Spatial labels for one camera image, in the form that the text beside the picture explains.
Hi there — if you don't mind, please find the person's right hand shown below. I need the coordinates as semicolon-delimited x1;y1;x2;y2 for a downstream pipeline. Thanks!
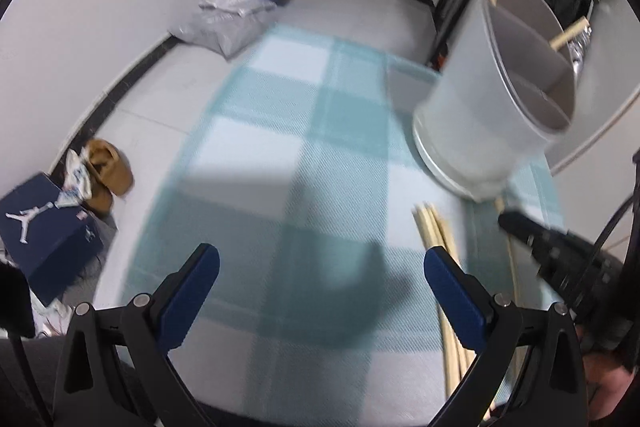
575;327;638;427

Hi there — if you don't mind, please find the silver foil object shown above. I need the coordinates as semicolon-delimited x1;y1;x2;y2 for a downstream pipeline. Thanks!
567;24;596;78

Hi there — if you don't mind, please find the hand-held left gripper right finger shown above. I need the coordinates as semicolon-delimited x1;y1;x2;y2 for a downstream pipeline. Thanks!
424;247;586;427

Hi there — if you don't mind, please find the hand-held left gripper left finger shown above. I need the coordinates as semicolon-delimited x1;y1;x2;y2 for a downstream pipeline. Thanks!
50;243;221;427

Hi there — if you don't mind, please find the teal checked tablecloth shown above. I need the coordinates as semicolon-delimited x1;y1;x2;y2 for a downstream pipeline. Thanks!
92;24;566;413

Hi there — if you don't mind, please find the white divided utensil holder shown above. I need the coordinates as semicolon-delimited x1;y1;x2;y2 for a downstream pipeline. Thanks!
412;0;581;202

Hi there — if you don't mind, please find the black cable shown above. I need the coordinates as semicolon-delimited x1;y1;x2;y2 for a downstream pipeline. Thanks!
592;192;640;268

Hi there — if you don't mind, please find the brown suede shoe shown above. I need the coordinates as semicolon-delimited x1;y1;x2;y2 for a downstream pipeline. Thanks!
87;139;135;198
82;172;115;215

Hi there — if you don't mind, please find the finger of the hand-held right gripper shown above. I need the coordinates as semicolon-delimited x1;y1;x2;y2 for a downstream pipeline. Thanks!
498;209;601;294

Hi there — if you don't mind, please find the clear plastic bag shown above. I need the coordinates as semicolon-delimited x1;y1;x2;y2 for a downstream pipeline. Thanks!
170;14;261;58

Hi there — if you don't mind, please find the white round table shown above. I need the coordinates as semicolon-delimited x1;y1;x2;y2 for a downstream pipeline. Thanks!
547;0;640;172

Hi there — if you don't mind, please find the white patterned shoe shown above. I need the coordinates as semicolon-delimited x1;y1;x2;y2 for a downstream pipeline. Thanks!
62;149;96;208

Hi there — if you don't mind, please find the dark blue shoe box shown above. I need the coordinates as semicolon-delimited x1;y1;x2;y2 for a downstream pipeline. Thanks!
0;172;118;308

